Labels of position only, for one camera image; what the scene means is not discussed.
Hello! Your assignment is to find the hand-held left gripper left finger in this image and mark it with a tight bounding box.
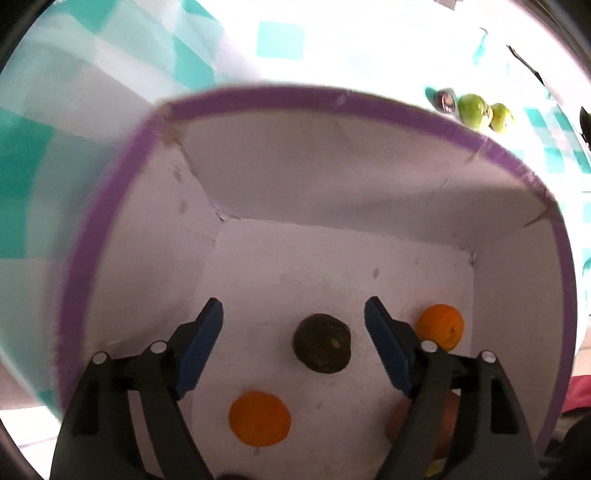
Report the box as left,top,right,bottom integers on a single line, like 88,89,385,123
50,298,225,480

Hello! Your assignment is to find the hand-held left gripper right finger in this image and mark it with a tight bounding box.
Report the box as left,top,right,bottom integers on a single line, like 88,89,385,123
364,296,541,480

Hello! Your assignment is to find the orange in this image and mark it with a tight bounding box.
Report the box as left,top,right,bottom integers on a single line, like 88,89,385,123
228,391,292,447
417,304,464,352

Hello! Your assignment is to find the dark green avocado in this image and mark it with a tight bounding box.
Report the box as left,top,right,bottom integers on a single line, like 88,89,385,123
292,314,350,374

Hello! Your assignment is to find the brownish orange fruit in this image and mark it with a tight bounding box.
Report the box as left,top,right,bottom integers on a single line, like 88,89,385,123
385,390,461,461

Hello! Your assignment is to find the purple cardboard box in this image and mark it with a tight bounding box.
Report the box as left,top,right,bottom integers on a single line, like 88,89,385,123
55,84,578,480

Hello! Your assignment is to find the red cloth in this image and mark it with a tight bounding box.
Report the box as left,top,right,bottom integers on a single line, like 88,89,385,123
561,374,591,414

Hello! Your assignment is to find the dark cloth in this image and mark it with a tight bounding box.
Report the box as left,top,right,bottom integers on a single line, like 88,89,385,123
538,415,591,480

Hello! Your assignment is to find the teal pink checkered tablecloth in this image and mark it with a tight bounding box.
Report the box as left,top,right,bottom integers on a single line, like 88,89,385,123
0,0,591,409

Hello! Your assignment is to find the green guava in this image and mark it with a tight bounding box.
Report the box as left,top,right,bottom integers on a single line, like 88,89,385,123
457,93,491,130
489,102,515,134

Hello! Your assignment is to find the dark purple fruit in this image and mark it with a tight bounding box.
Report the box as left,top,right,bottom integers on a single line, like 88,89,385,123
434,88,458,114

